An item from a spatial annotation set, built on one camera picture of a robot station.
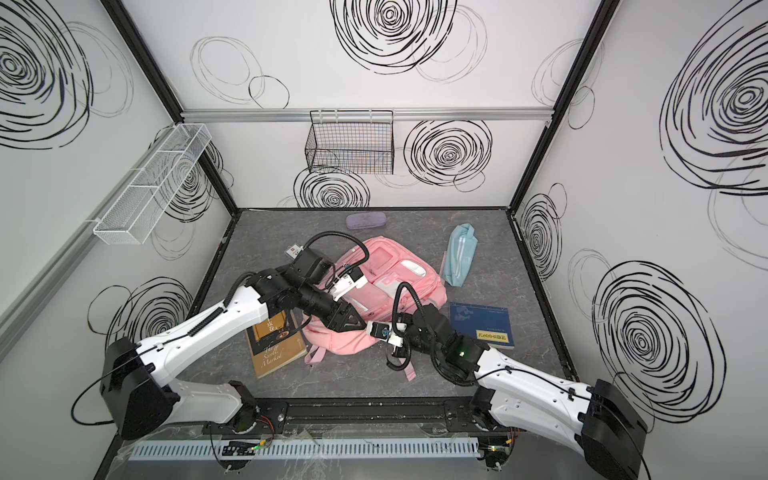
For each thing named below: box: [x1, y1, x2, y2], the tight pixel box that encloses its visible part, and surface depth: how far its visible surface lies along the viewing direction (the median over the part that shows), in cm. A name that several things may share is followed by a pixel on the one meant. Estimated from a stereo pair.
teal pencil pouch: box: [443, 223, 478, 287], surface depth 104 cm
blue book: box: [450, 302, 515, 349], surface depth 93 cm
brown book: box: [246, 309, 308, 379], surface depth 85 cm
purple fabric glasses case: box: [345, 212, 387, 229], surface depth 115 cm
